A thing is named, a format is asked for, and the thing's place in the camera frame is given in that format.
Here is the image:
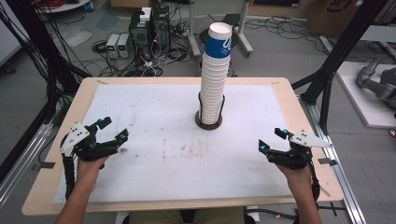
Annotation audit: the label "grey metal stand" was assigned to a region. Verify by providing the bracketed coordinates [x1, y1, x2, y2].
[186, 0, 255, 59]

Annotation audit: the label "tangle of floor cables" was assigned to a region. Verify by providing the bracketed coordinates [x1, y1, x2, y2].
[92, 40, 195, 78]

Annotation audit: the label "brown cardboard box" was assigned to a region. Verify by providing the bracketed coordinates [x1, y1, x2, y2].
[110, 0, 153, 9]

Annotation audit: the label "black computer tower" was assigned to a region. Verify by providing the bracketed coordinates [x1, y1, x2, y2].
[152, 5, 172, 49]
[129, 10, 154, 61]

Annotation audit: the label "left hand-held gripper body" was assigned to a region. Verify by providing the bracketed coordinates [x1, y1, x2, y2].
[59, 121, 120, 162]

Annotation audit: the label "person's left hand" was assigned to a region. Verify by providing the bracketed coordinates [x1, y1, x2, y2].
[76, 157, 108, 185]

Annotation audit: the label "hand-held gripper black cable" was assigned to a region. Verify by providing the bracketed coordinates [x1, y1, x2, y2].
[61, 153, 77, 201]
[306, 155, 321, 203]

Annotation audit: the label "person's khaki trousers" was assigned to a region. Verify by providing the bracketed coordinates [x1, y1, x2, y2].
[129, 207, 246, 224]

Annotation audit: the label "black metal frame post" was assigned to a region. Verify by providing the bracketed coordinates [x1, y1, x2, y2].
[292, 0, 390, 135]
[6, 0, 92, 120]

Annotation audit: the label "aluminium rail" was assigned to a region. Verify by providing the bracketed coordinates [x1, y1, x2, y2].
[300, 96, 369, 224]
[0, 122, 54, 209]

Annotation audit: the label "right hand-held gripper black cable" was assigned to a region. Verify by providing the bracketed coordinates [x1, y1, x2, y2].
[306, 155, 321, 203]

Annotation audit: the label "black round stool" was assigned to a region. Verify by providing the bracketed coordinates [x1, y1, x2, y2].
[199, 27, 240, 49]

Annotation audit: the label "large cardboard box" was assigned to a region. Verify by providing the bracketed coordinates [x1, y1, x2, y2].
[306, 0, 387, 39]

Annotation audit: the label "black tape strip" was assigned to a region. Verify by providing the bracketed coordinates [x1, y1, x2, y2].
[318, 157, 338, 167]
[31, 161, 56, 172]

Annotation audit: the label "left hand-held gripper black cable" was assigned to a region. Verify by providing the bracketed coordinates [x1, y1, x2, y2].
[61, 153, 77, 201]

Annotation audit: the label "white foam mat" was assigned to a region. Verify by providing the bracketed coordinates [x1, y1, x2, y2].
[52, 83, 312, 205]

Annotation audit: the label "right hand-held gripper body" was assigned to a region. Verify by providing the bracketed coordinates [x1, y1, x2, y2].
[266, 129, 334, 171]

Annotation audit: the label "white round table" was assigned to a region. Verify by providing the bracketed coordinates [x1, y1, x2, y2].
[35, 0, 92, 14]

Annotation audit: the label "black cup holder brown base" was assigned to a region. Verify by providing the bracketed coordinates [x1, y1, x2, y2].
[194, 91, 226, 131]

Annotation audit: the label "grey power supply box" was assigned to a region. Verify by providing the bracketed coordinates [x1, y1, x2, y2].
[117, 33, 134, 60]
[106, 33, 120, 59]

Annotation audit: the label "person's right hand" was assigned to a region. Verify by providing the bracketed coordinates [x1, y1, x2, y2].
[275, 163, 312, 194]

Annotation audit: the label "stack of white paper cups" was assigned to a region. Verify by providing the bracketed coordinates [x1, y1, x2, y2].
[199, 52, 232, 125]

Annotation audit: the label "small white box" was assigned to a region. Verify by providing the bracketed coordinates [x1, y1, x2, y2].
[139, 7, 153, 22]

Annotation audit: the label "clear plastic sheet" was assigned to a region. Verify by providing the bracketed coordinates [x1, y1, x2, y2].
[59, 26, 93, 49]

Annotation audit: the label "white platform board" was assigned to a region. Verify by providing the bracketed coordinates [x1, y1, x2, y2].
[335, 60, 396, 129]

